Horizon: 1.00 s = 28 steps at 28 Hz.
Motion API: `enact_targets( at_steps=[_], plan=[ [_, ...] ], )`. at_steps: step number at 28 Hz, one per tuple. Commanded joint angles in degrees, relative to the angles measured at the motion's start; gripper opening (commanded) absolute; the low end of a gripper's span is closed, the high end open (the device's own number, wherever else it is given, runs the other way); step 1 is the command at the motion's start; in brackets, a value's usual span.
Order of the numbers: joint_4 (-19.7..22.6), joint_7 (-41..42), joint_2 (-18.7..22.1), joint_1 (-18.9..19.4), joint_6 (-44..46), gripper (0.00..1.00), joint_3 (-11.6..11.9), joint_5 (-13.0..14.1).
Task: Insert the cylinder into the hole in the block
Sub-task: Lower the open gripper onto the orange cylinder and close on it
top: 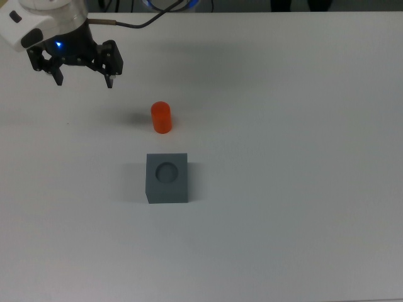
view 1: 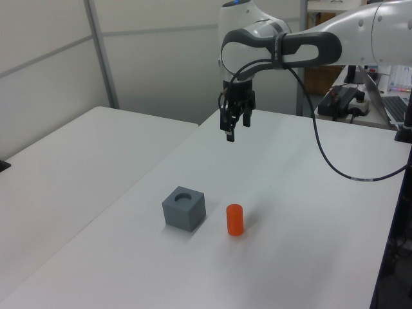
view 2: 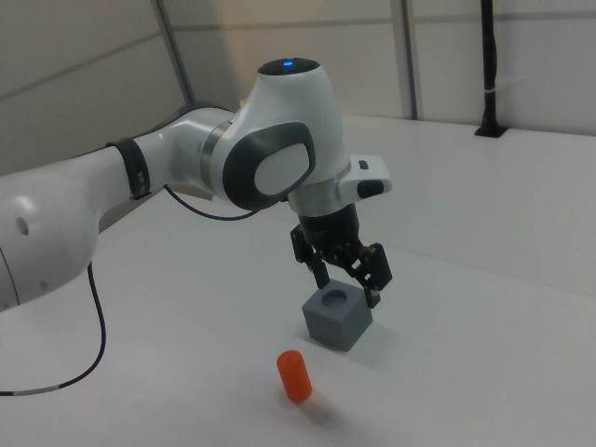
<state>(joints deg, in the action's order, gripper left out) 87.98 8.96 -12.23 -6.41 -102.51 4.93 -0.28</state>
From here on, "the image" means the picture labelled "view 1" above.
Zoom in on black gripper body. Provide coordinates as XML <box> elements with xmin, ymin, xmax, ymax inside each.
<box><xmin>222</xmin><ymin>79</ymin><xmax>258</xmax><ymax>111</ymax></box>

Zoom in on orange cylinder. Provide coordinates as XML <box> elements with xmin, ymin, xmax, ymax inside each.
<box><xmin>225</xmin><ymin>203</ymin><xmax>245</xmax><ymax>237</ymax></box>

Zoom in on grey block with round hole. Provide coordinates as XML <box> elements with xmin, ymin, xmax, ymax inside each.
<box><xmin>161</xmin><ymin>185</ymin><xmax>207</xmax><ymax>233</ymax></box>

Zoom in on black power supply unit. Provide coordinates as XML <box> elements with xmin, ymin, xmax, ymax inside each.
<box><xmin>317</xmin><ymin>84</ymin><xmax>365</xmax><ymax>122</ymax></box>

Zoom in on silver laptop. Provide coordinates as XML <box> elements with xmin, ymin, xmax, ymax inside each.
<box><xmin>357</xmin><ymin>65</ymin><xmax>410</xmax><ymax>129</ymax></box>

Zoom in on grey aluminium partition post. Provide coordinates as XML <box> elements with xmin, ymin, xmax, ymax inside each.
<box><xmin>298</xmin><ymin>0</ymin><xmax>310</xmax><ymax>117</ymax></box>

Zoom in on white switch box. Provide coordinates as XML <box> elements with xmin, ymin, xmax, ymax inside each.
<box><xmin>346</xmin><ymin>95</ymin><xmax>370</xmax><ymax>117</ymax></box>

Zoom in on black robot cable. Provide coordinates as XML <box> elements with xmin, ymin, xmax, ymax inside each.
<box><xmin>218</xmin><ymin>59</ymin><xmax>411</xmax><ymax>182</ymax></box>

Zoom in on black clamp mount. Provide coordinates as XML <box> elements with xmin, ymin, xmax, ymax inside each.
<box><xmin>394</xmin><ymin>93</ymin><xmax>412</xmax><ymax>144</ymax></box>

